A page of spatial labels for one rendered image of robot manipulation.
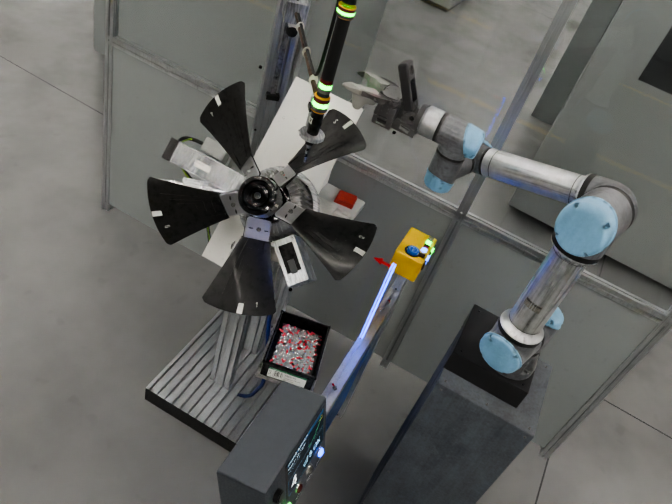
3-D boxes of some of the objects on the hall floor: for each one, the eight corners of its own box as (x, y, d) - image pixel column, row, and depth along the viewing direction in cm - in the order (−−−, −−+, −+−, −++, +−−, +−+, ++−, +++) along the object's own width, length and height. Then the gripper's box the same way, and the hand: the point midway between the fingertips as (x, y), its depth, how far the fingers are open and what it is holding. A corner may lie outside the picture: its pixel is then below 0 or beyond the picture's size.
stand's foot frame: (226, 311, 308) (228, 300, 302) (306, 357, 300) (310, 347, 295) (144, 398, 262) (145, 387, 256) (236, 456, 254) (239, 446, 248)
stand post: (241, 349, 293) (293, 147, 219) (257, 359, 292) (315, 159, 217) (236, 356, 290) (287, 152, 215) (252, 365, 288) (309, 164, 214)
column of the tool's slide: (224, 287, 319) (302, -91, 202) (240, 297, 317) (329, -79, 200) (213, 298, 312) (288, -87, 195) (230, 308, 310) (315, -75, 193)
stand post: (213, 382, 276) (247, 230, 217) (230, 393, 275) (269, 242, 215) (207, 389, 273) (240, 237, 214) (224, 400, 271) (262, 249, 212)
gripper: (405, 147, 150) (330, 110, 154) (425, 125, 161) (354, 91, 165) (418, 117, 145) (339, 79, 148) (437, 95, 156) (364, 61, 159)
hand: (354, 76), depth 155 cm, fingers open, 8 cm apart
